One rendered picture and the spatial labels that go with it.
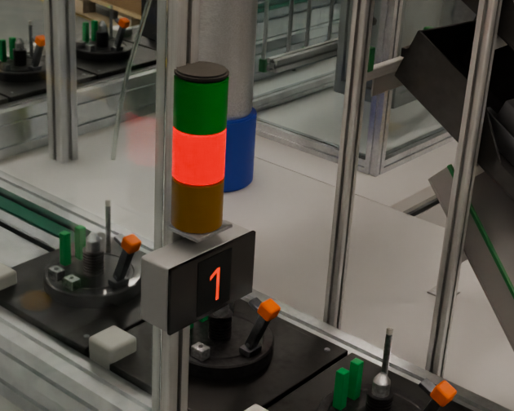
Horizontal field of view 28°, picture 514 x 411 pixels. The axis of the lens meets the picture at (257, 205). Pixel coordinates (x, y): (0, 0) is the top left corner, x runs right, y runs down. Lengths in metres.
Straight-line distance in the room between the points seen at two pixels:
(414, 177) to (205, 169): 1.28
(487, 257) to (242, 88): 0.82
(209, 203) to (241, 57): 1.02
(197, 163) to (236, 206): 1.05
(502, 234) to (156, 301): 0.56
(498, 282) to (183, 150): 0.51
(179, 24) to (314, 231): 1.03
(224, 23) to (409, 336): 0.69
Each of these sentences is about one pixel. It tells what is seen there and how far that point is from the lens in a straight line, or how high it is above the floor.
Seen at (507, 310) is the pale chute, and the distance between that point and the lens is 1.31.
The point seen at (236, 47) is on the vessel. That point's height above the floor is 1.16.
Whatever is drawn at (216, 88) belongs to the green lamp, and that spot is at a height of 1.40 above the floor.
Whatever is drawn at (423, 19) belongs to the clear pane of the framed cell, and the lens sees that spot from 2.20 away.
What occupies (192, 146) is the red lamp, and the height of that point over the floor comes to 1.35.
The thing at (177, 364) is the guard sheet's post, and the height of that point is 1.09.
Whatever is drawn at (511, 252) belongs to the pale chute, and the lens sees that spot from 1.38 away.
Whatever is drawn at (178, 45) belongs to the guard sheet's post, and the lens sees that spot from 0.93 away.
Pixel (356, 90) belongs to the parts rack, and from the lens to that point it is 1.31.
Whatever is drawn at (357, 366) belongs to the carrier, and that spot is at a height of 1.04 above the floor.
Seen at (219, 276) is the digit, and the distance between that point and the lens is 1.01.
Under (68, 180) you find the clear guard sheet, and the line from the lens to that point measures 0.90.
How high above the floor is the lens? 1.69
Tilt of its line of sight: 25 degrees down
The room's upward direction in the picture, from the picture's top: 3 degrees clockwise
